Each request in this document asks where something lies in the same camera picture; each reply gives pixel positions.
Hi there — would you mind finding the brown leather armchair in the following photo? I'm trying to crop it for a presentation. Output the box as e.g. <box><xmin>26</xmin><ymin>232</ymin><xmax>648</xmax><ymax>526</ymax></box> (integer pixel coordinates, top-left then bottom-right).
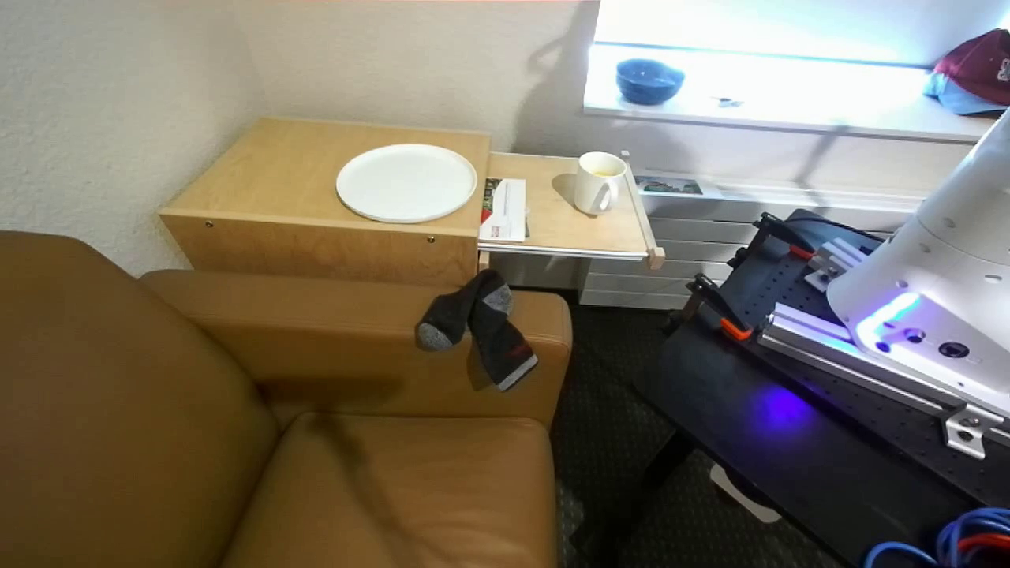
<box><xmin>0</xmin><ymin>228</ymin><xmax>579</xmax><ymax>568</ymax></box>

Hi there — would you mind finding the blue cable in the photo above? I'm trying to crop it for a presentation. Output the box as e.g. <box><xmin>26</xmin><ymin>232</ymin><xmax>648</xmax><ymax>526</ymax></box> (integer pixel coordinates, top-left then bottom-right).
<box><xmin>862</xmin><ymin>504</ymin><xmax>1010</xmax><ymax>568</ymax></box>

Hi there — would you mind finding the black clamp with orange handle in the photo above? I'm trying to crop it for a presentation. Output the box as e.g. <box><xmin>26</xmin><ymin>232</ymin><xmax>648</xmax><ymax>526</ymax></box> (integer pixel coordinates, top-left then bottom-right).
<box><xmin>751</xmin><ymin>213</ymin><xmax>816</xmax><ymax>265</ymax></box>
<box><xmin>687</xmin><ymin>272</ymin><xmax>758</xmax><ymax>347</ymax></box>

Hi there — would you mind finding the dark blue bowl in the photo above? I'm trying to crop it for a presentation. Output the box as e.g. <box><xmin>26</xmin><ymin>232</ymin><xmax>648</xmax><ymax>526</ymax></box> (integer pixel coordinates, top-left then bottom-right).
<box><xmin>611</xmin><ymin>57</ymin><xmax>687</xmax><ymax>107</ymax></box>

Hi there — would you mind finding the green leaflet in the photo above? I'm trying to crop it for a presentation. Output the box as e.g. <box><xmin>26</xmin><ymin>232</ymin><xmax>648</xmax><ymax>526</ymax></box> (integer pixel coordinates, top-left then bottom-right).
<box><xmin>481</xmin><ymin>173</ymin><xmax>506</xmax><ymax>228</ymax></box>

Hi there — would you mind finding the red cable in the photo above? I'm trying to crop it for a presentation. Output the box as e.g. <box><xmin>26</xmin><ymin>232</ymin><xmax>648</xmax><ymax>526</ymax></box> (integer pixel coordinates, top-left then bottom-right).
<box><xmin>950</xmin><ymin>529</ymin><xmax>1010</xmax><ymax>561</ymax></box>

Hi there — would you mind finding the aluminium mounting rail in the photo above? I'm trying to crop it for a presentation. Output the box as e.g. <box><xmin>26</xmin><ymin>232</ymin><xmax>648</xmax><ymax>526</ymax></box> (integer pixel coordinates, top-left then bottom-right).
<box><xmin>755</xmin><ymin>298</ymin><xmax>1010</xmax><ymax>446</ymax></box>

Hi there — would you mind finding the white round plate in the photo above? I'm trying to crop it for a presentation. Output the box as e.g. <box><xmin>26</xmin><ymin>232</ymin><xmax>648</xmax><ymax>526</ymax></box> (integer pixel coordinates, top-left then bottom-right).
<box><xmin>331</xmin><ymin>143</ymin><xmax>481</xmax><ymax>228</ymax></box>

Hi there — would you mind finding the silver metal corner bracket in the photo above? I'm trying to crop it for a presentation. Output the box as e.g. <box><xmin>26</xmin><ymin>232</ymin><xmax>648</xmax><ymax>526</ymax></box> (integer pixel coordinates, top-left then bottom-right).
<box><xmin>940</xmin><ymin>403</ymin><xmax>992</xmax><ymax>465</ymax></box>

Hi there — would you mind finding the light wooden side table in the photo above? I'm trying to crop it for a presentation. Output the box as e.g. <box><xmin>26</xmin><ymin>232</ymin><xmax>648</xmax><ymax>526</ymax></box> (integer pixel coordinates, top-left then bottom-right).
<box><xmin>154</xmin><ymin>113</ymin><xmax>496</xmax><ymax>290</ymax></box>

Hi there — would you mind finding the white brochure with red print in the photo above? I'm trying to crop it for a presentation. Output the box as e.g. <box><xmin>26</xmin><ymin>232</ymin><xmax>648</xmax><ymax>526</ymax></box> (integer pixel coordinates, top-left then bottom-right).
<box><xmin>477</xmin><ymin>173</ymin><xmax>529</xmax><ymax>250</ymax></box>

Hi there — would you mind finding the maroon cap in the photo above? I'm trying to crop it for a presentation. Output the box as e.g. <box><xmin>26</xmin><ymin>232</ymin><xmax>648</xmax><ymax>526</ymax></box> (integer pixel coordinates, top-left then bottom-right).
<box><xmin>932</xmin><ymin>25</ymin><xmax>1010</xmax><ymax>107</ymax></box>

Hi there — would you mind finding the black robot table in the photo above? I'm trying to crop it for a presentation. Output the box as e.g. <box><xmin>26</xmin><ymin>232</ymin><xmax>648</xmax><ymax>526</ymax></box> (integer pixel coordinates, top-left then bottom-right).
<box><xmin>595</xmin><ymin>209</ymin><xmax>1010</xmax><ymax>568</ymax></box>

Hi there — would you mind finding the white ceramic mug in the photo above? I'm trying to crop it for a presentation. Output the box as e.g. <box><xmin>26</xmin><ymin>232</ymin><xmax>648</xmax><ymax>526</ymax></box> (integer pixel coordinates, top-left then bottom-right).
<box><xmin>548</xmin><ymin>149</ymin><xmax>632</xmax><ymax>220</ymax></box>

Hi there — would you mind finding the wooden pull-out tray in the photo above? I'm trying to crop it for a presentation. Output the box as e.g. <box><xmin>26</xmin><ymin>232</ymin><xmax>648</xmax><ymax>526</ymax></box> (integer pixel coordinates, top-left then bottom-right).
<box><xmin>474</xmin><ymin>149</ymin><xmax>669</xmax><ymax>265</ymax></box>

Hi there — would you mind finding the dark grey sock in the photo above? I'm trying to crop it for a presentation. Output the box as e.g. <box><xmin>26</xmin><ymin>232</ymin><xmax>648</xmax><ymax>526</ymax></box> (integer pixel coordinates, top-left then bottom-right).
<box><xmin>412</xmin><ymin>267</ymin><xmax>498</xmax><ymax>353</ymax></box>

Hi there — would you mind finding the light blue cap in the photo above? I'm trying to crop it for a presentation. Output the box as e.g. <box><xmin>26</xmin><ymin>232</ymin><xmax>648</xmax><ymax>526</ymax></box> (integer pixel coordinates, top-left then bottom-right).
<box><xmin>922</xmin><ymin>69</ymin><xmax>1010</xmax><ymax>119</ymax></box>

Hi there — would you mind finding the grey sock with red stripe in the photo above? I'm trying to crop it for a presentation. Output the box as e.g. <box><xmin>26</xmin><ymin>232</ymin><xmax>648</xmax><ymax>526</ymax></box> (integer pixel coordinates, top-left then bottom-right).
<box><xmin>468</xmin><ymin>275</ymin><xmax>543</xmax><ymax>395</ymax></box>

